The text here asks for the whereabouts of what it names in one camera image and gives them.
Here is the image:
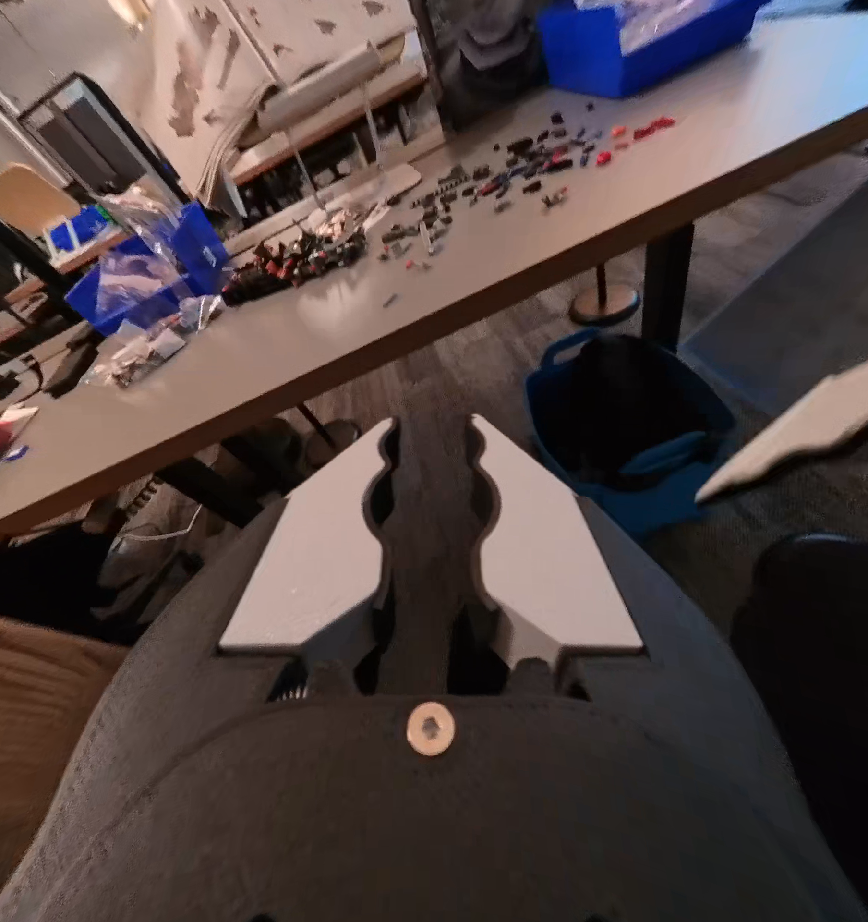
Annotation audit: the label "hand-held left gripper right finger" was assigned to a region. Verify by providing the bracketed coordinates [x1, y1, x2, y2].
[466, 414, 648, 668]

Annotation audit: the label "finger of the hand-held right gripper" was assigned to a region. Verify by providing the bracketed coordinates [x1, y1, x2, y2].
[693, 352, 868, 505]

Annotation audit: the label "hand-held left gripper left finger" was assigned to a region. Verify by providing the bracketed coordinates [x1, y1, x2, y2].
[218, 416, 400, 661]

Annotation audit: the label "clear bag of lego parts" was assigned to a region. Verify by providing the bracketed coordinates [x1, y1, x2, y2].
[84, 317, 190, 390]

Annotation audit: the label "scattered lego pieces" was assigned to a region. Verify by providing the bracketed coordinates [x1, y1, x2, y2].
[375, 107, 678, 273]

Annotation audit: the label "blue fabric basket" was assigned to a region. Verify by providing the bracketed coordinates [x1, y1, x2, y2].
[524, 328, 739, 540]

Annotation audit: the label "grey shoe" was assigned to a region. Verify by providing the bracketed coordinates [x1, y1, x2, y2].
[92, 468, 215, 624]

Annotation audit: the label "black table leg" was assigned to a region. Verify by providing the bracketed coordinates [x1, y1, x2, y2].
[641, 222, 696, 354]

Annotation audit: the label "black stanchion with round base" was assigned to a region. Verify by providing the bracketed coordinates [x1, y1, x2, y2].
[568, 263, 641, 327]

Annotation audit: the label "black and white sneaker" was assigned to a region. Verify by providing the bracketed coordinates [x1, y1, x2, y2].
[729, 532, 868, 912]

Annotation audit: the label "brown cloth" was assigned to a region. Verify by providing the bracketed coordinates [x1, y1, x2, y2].
[0, 611, 134, 898]

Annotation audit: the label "black parts on table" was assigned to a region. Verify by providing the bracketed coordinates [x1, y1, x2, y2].
[0, 323, 112, 406]

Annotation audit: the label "blue bin with clear bags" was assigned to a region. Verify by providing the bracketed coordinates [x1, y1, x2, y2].
[64, 186, 231, 337]

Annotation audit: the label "blue plastic bin with bags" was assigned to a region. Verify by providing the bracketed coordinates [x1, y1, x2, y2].
[535, 0, 770, 99]

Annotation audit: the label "beige chair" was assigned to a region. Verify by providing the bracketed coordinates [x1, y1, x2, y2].
[0, 162, 84, 242]

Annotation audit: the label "dark backpack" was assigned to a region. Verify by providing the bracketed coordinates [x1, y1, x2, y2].
[434, 0, 550, 134]

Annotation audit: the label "white paper roll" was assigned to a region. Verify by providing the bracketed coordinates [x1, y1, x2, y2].
[257, 39, 410, 131]

